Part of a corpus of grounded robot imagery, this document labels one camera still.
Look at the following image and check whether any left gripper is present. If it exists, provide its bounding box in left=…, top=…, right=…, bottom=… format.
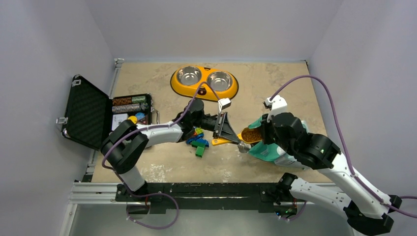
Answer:
left=192, top=112, right=238, bottom=145

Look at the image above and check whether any green dog food bag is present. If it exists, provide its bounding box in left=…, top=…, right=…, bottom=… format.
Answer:
left=238, top=118, right=310, bottom=170

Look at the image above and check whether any yellow plastic scoop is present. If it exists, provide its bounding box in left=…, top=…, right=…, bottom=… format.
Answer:
left=211, top=128, right=263, bottom=146

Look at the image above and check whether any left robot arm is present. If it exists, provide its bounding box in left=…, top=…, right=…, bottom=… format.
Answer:
left=99, top=98, right=240, bottom=201

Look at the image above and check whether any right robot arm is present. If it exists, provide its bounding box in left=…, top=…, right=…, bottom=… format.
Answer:
left=259, top=113, right=402, bottom=236

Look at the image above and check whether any yellow double pet bowl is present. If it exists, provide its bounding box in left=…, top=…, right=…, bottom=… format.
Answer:
left=170, top=65, right=239, bottom=101

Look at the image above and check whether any blue toy brick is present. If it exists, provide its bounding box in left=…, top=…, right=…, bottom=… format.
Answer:
left=196, top=139, right=209, bottom=148

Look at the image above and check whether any orange blue toy truck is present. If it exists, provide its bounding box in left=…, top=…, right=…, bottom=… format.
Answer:
left=186, top=127, right=204, bottom=145

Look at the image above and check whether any green toy brick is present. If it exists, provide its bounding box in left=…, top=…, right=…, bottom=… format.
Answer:
left=191, top=141, right=206, bottom=157

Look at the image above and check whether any black poker chip case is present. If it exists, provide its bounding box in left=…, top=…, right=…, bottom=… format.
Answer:
left=56, top=74, right=153, bottom=150

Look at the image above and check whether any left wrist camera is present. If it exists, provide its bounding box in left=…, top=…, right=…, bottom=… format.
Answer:
left=217, top=98, right=231, bottom=113

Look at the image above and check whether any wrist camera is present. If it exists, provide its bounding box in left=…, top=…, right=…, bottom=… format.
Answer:
left=217, top=98, right=231, bottom=113
left=264, top=95, right=288, bottom=122

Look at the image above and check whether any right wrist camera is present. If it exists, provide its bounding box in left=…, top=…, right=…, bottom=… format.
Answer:
left=264, top=95, right=288, bottom=122

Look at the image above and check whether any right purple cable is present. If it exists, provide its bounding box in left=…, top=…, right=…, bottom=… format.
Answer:
left=268, top=75, right=417, bottom=219

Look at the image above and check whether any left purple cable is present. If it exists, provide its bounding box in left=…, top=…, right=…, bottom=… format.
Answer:
left=101, top=81, right=222, bottom=170

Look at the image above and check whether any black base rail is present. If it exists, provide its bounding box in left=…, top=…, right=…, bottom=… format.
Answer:
left=70, top=182, right=356, bottom=216

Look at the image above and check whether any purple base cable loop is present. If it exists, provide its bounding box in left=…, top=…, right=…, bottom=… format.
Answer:
left=125, top=191, right=182, bottom=231

